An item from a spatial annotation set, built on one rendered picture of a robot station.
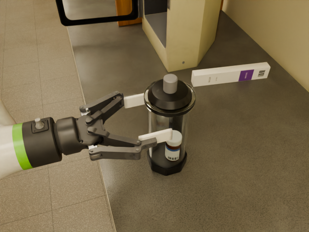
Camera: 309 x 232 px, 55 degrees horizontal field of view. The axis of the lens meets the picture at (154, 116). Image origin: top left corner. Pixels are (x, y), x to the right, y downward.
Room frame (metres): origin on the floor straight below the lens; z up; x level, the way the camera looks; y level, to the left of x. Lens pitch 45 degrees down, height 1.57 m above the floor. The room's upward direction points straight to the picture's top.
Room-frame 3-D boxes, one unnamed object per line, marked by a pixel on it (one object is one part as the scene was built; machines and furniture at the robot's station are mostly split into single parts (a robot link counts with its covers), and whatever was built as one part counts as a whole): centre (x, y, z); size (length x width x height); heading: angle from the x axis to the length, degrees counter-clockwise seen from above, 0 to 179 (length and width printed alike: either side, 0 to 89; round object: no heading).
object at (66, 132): (0.40, 0.15, 1.11); 0.09 x 0.08 x 0.07; 108
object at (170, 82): (0.46, -0.03, 1.18); 0.09 x 0.09 x 0.07
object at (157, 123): (0.46, -0.03, 1.06); 0.11 x 0.11 x 0.21
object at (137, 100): (0.50, 0.04, 1.11); 0.07 x 0.01 x 0.03; 108
